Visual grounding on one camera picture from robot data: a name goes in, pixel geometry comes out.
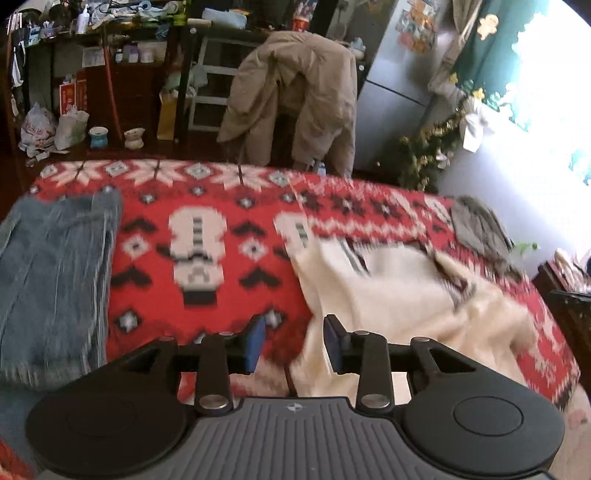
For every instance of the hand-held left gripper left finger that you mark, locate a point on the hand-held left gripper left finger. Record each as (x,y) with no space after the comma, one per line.
(254,344)

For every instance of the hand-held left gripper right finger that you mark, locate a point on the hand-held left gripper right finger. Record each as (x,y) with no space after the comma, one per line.
(334,346)

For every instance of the cream knit striped vest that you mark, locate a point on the cream knit striped vest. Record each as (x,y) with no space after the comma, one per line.
(406,314)

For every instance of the red patterned blanket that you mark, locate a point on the red patterned blanket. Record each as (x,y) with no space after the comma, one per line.
(207,198)

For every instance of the grey shirt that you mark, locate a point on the grey shirt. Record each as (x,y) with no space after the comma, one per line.
(480,230)

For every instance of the small christmas tree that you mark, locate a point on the small christmas tree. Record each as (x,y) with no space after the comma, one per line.
(425,157)

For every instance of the green plant sprig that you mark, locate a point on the green plant sprig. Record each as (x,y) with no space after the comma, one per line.
(525,249)

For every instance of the blue jeans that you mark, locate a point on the blue jeans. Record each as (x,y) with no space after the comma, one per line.
(51,277)

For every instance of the dark wooden nightstand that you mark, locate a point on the dark wooden nightstand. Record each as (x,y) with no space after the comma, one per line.
(542,279)

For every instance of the white ceramic bowl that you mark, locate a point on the white ceramic bowl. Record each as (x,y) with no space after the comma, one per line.
(134,138)

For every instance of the yellow paper bag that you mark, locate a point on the yellow paper bag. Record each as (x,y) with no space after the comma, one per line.
(167,115)

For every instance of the cream cloth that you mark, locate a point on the cream cloth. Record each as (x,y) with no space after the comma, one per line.
(572,272)

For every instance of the white storage rack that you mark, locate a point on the white storage rack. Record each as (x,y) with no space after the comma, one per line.
(198,99)

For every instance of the beige puffer jacket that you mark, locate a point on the beige puffer jacket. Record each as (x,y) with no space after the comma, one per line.
(286,92)

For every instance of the blue ceramic bowl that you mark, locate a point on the blue ceramic bowl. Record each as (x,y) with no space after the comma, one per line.
(98,137)

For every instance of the grey refrigerator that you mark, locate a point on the grey refrigerator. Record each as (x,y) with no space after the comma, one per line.
(392,92)

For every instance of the white ribbon bow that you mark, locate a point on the white ribbon bow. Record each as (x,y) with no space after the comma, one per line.
(475,127)

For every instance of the teal cloth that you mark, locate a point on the teal cloth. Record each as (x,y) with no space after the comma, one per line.
(184,81)

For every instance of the dark wooden drawer cabinet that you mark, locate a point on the dark wooden drawer cabinet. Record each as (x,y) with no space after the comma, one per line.
(138,97)

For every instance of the white plastic bag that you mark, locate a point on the white plastic bag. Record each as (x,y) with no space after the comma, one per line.
(71,129)

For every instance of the red printed plastic bag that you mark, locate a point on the red printed plastic bag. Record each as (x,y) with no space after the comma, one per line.
(37,129)

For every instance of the red flat box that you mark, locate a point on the red flat box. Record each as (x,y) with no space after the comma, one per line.
(73,98)

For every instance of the beige curtain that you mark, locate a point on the beige curtain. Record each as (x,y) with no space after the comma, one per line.
(450,60)

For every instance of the red cup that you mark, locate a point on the red cup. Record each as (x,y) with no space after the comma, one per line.
(301,24)

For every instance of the light blue box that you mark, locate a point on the light blue box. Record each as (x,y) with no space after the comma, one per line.
(224,18)

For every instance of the green printed curtain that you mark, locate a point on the green printed curtain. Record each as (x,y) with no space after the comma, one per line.
(489,55)

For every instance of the group of fridge magnets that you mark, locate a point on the group of fridge magnets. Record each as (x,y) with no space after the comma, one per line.
(418,25)

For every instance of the cluttered shelf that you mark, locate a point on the cluttered shelf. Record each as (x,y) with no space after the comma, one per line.
(92,18)

